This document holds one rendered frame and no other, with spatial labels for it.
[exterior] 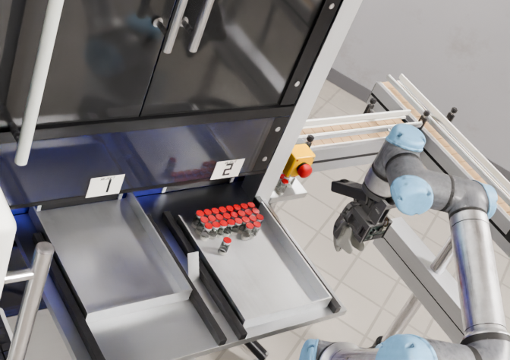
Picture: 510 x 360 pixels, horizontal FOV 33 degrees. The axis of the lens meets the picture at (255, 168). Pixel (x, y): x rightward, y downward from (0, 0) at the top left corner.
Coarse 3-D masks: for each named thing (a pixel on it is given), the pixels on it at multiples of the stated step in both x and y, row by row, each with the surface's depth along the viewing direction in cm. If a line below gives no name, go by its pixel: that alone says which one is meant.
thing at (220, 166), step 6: (222, 162) 211; (228, 162) 213; (234, 162) 214; (240, 162) 215; (216, 168) 212; (222, 168) 213; (228, 168) 214; (234, 168) 216; (240, 168) 217; (216, 174) 214; (234, 174) 217
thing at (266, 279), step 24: (264, 216) 226; (192, 240) 207; (216, 240) 214; (240, 240) 217; (264, 240) 220; (288, 240) 218; (216, 264) 208; (240, 264) 210; (264, 264) 213; (288, 264) 216; (240, 288) 204; (264, 288) 207; (288, 288) 210; (312, 288) 213; (240, 312) 194; (264, 312) 201; (288, 312) 201
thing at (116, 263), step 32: (64, 224) 201; (96, 224) 204; (128, 224) 208; (64, 256) 193; (96, 256) 196; (128, 256) 200; (160, 256) 203; (96, 288) 189; (128, 288) 192; (160, 288) 196; (96, 320) 182
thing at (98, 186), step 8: (112, 176) 194; (120, 176) 195; (96, 184) 193; (104, 184) 194; (112, 184) 195; (120, 184) 197; (88, 192) 193; (96, 192) 195; (104, 192) 196; (112, 192) 198
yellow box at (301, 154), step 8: (296, 144) 232; (304, 144) 232; (296, 152) 228; (304, 152) 230; (312, 152) 231; (288, 160) 229; (296, 160) 227; (304, 160) 229; (312, 160) 231; (288, 168) 229; (296, 168) 229; (288, 176) 230
